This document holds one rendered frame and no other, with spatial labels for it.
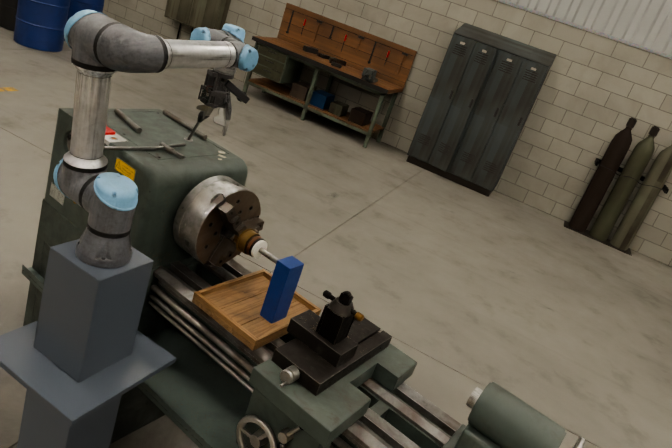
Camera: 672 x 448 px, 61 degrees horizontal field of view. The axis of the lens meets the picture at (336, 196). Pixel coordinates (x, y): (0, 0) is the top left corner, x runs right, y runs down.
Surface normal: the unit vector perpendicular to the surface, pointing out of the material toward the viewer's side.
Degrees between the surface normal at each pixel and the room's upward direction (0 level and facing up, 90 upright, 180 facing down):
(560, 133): 90
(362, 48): 90
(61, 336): 90
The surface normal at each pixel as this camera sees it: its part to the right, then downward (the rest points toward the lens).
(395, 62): -0.39, 0.21
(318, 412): 0.31, -0.89
